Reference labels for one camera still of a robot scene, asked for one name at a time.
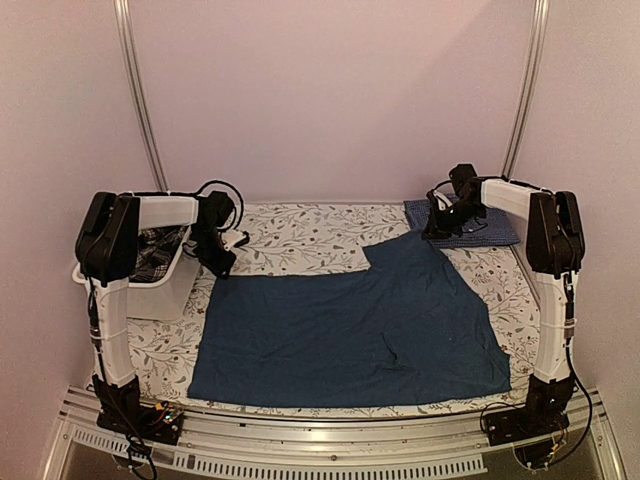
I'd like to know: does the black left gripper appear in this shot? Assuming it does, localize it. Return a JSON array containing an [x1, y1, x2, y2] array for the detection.
[[193, 227, 238, 279]]

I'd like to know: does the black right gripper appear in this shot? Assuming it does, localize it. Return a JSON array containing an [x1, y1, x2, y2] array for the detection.
[[423, 199, 487, 239]]

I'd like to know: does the blue plaid button shirt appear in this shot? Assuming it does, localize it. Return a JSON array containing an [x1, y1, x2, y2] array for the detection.
[[403, 199, 520, 249]]

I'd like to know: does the teal blue garment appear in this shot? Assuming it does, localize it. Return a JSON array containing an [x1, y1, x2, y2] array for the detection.
[[188, 231, 511, 408]]

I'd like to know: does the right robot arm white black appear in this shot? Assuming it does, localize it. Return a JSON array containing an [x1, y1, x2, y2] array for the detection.
[[422, 164, 586, 436]]

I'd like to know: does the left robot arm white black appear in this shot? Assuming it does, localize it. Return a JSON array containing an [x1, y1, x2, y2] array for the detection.
[[75, 191, 243, 434]]

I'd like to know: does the white plastic laundry bin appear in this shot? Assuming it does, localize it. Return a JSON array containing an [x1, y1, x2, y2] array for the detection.
[[72, 226, 200, 321]]

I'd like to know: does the black white plaid garment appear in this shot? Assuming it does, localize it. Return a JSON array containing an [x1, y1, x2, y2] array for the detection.
[[129, 226, 186, 283]]

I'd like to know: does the floral patterned table cloth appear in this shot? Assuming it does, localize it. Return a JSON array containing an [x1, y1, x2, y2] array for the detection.
[[128, 204, 539, 419]]

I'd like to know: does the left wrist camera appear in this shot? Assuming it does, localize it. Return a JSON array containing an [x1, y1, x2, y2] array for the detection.
[[192, 179, 250, 251]]

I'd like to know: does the aluminium front rail base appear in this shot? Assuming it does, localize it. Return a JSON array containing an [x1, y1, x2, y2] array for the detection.
[[43, 387, 627, 479]]

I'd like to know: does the right aluminium frame post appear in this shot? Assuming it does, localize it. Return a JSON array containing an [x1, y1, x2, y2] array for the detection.
[[501, 0, 550, 179]]

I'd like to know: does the aluminium frame post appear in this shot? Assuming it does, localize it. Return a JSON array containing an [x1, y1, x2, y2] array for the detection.
[[113, 0, 169, 192], [501, 0, 550, 179]]

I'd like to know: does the left aluminium frame post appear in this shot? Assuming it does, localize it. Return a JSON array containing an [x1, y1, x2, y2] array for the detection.
[[113, 0, 169, 192]]

